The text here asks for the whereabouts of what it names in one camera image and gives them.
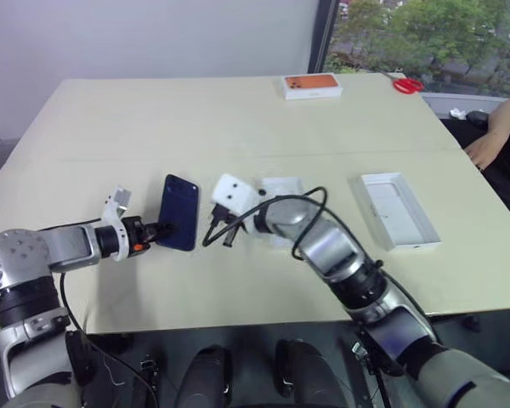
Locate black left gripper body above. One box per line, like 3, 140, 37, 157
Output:
122, 216, 155, 255

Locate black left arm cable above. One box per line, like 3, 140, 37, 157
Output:
37, 218, 161, 408

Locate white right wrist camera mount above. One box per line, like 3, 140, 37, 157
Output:
210, 173, 260, 218

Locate bystander's black clothing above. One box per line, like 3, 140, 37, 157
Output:
439, 95, 510, 235

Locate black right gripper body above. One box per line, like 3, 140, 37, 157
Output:
209, 204, 241, 228

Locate red handled scissors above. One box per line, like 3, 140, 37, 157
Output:
378, 70, 426, 95

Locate dark rounded shape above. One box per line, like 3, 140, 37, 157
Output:
274, 338, 353, 408
181, 345, 234, 408

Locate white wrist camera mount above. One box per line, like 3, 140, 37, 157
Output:
100, 184, 134, 262
210, 173, 260, 218

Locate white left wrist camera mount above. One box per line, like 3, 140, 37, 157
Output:
100, 184, 134, 262

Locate orange printed phone box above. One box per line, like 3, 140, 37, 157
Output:
277, 73, 343, 102

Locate white empty box tray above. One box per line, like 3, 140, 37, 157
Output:
355, 171, 443, 252

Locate bystander's bare hand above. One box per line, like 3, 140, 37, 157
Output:
466, 130, 502, 170

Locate dark blue smartphone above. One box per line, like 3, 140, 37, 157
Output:
156, 173, 201, 252

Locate black window frame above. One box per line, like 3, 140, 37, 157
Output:
308, 0, 340, 74

